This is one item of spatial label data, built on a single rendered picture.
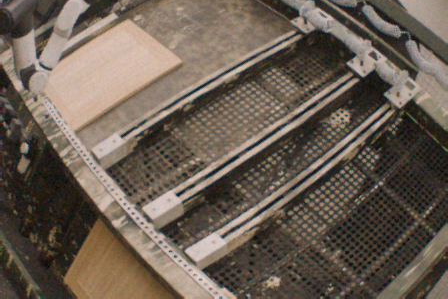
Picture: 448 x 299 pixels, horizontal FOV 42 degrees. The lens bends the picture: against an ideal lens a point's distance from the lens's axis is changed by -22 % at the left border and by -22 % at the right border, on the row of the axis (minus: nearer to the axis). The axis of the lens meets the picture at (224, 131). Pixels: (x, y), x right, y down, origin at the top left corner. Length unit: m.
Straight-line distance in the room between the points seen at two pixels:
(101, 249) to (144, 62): 0.81
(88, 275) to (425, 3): 5.80
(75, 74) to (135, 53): 0.29
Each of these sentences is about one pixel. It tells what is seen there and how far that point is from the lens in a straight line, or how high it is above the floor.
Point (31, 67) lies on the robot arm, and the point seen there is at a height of 1.17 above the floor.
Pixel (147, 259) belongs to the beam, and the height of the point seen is 0.83.
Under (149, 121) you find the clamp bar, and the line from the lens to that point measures 2.55.
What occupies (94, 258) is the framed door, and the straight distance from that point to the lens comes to 2.72.
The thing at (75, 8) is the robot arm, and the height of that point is 1.39.
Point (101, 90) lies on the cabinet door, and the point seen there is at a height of 1.06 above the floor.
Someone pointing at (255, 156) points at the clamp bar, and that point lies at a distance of 2.44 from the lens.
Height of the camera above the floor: 1.64
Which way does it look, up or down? 9 degrees down
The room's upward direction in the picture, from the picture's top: 35 degrees clockwise
